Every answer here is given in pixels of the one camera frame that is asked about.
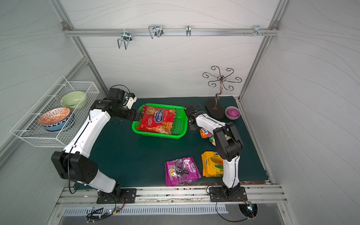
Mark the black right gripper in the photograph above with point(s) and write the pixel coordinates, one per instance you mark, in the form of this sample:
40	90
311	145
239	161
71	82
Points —
190	113

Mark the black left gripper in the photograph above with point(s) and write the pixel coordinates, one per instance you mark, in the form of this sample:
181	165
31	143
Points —
135	114

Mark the green plastic basket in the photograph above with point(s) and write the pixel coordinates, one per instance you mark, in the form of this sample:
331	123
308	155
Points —
179	127

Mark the red Konfety candy bag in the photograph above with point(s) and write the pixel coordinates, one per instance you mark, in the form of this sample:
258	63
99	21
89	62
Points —
157	120

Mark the orange Fox's candy bag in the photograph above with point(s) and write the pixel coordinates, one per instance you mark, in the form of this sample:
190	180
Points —
205	134

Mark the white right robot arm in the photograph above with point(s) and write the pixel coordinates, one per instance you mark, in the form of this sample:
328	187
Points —
227	141

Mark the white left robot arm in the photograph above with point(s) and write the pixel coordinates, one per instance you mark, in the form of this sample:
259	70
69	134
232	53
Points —
73	163

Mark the black metal jewelry stand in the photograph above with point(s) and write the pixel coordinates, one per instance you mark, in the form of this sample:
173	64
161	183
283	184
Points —
223	83

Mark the green Fox's candy bag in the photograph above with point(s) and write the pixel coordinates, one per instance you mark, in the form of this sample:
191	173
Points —
213	142

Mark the grey bowl purple inside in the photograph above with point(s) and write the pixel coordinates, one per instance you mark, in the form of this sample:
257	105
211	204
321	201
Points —
232	113

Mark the yellow corn candy bag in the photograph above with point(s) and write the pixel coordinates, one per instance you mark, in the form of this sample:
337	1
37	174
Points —
212	164

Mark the purple grape candy bag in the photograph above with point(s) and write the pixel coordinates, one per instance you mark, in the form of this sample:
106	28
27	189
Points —
181	172

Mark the light green bowl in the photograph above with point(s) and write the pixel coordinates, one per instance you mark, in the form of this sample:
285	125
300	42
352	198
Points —
74	100

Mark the blue bowl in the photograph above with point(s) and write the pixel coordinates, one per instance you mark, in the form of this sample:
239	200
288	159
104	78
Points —
64	126

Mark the double prong metal hook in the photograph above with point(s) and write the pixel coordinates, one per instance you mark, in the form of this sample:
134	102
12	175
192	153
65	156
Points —
124	40

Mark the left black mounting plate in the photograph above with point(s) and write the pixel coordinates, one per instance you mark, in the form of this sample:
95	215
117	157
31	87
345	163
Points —
123	196

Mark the black mounting plate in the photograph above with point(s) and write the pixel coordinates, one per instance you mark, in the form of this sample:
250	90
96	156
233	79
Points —
123	196
224	194

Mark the small metal hook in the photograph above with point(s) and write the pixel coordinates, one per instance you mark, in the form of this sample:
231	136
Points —
188	30

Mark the orange patterned bowl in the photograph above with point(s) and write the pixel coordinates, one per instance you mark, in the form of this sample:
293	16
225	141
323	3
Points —
54	116

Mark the looped metal hook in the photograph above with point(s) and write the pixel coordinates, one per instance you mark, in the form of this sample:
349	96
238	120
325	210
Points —
155	31

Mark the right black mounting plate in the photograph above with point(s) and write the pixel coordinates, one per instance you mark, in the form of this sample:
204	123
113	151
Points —
224	194

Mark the white vented strip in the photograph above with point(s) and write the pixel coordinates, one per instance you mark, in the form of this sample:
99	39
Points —
131	210

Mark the right metal peg hook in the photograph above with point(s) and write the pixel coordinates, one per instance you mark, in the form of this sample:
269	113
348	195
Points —
256	32

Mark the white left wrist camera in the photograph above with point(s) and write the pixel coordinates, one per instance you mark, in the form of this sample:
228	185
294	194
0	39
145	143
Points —
130	100

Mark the white wire wall basket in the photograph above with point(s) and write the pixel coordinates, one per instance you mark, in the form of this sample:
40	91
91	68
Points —
29	130

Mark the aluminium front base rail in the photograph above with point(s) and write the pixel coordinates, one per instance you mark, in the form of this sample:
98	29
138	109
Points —
266	193

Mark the aluminium wall rail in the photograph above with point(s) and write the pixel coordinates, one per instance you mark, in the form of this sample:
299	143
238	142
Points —
168	32

